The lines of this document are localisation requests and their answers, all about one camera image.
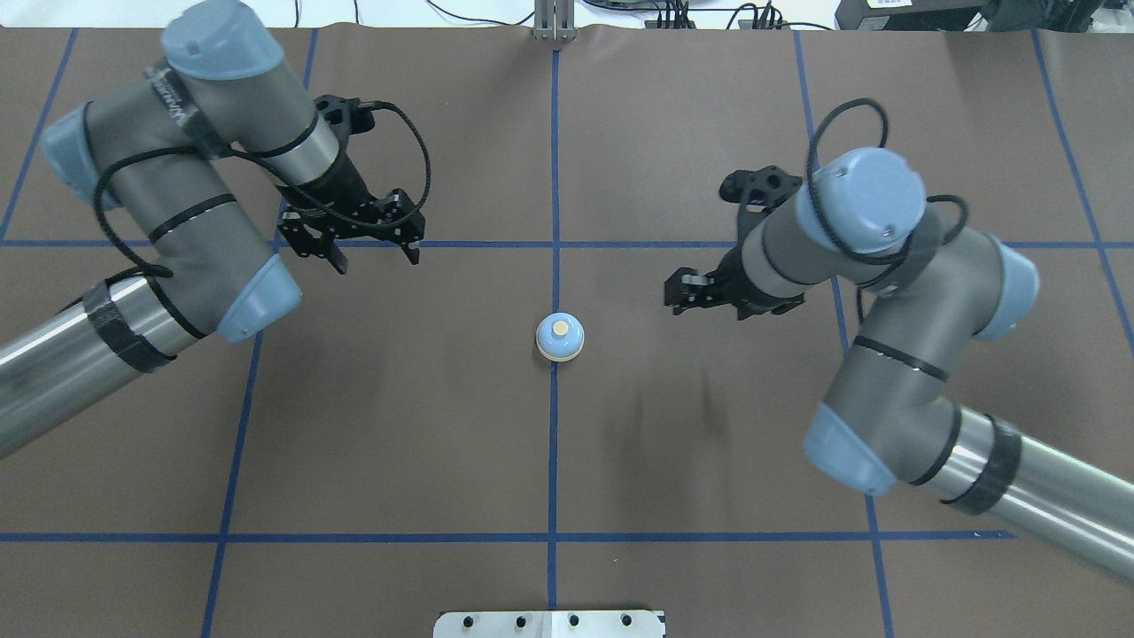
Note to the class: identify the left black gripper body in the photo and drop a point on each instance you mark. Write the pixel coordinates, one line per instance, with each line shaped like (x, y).
(341, 189)

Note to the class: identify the aluminium frame post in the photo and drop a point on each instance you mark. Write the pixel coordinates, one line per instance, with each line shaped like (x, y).
(554, 21)

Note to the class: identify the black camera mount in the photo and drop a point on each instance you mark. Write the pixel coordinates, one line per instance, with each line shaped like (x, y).
(345, 116)
(768, 187)

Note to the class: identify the black box with label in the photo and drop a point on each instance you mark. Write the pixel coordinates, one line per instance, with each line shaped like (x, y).
(930, 16)

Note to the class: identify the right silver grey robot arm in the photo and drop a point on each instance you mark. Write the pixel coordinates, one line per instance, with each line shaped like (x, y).
(886, 417)

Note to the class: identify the black usb hub with cables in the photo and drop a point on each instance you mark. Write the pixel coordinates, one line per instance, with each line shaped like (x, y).
(671, 16)

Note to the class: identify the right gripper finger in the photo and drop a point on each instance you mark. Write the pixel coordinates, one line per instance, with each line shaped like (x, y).
(682, 303)

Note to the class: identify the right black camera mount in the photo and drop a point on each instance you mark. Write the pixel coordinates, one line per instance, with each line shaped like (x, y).
(768, 187)

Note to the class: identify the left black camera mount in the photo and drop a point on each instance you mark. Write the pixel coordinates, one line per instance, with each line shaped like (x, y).
(345, 116)

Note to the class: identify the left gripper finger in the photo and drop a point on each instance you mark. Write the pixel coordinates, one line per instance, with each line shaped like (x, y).
(337, 259)
(412, 251)

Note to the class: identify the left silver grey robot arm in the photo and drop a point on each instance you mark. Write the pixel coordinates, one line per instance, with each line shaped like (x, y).
(143, 159)

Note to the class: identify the brown paper table mat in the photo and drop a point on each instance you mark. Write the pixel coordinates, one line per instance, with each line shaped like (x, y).
(397, 448)

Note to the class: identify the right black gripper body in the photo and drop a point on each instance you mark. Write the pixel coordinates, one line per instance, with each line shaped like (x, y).
(742, 285)

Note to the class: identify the white pedestal column with base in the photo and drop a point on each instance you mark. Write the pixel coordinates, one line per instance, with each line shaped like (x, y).
(570, 623)

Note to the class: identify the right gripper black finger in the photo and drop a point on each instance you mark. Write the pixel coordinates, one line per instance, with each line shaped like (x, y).
(686, 282)

